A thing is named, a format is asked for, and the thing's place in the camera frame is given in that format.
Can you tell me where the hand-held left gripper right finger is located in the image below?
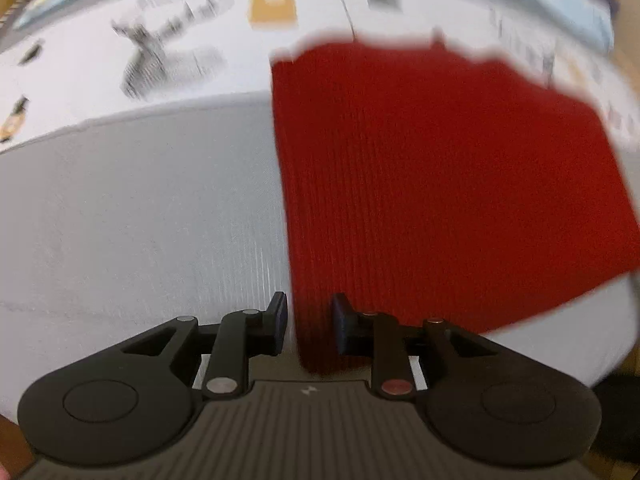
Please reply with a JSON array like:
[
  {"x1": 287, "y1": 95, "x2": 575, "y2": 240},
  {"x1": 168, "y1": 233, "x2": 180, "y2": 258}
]
[{"x1": 331, "y1": 293, "x2": 498, "y2": 402}]

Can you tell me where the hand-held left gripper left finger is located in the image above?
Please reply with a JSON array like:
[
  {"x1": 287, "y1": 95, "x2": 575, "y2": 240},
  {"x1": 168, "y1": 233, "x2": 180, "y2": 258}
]
[{"x1": 121, "y1": 291, "x2": 289, "y2": 402}]

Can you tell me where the dark red knit garment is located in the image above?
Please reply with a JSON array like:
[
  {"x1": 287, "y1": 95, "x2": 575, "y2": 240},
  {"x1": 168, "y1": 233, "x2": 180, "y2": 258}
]
[{"x1": 269, "y1": 30, "x2": 640, "y2": 377}]

